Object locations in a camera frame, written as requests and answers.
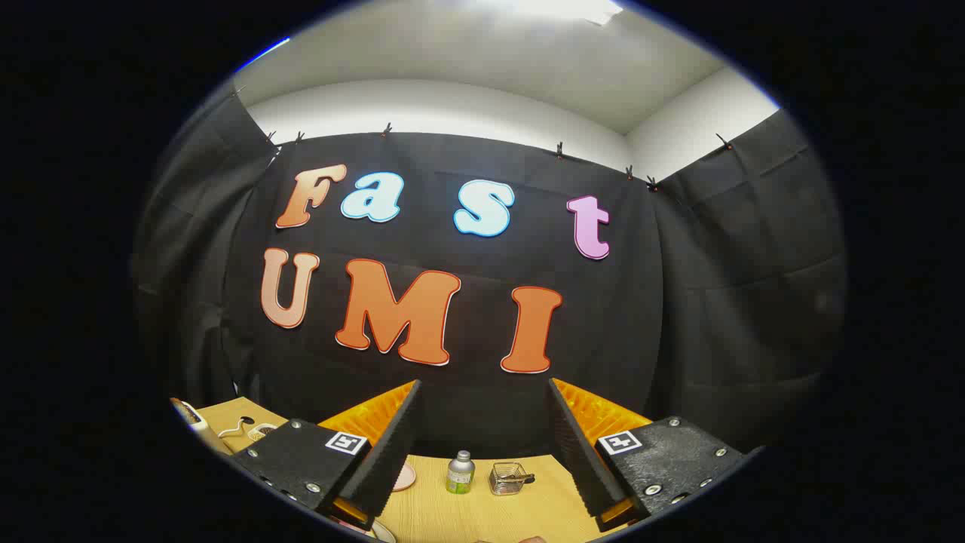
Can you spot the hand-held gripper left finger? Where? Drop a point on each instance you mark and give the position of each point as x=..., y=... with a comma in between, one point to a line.
x=388, y=460

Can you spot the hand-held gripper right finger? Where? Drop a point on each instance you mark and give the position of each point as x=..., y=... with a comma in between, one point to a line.
x=580, y=452

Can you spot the pink plate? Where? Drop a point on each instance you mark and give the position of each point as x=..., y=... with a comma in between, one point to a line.
x=405, y=477

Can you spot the white round plate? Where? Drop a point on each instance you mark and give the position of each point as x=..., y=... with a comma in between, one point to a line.
x=383, y=532

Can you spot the silver green drink bottle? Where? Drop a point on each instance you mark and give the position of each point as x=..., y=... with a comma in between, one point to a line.
x=460, y=475

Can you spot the white divided seasoning tray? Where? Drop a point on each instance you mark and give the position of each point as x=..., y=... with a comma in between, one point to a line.
x=260, y=432

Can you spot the cream toaster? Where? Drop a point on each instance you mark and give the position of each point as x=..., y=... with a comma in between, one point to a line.
x=188, y=415

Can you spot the row of black cloth clips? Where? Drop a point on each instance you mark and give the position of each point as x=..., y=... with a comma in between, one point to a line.
x=387, y=130

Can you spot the ceiling light panel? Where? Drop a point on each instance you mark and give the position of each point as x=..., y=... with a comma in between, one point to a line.
x=558, y=7

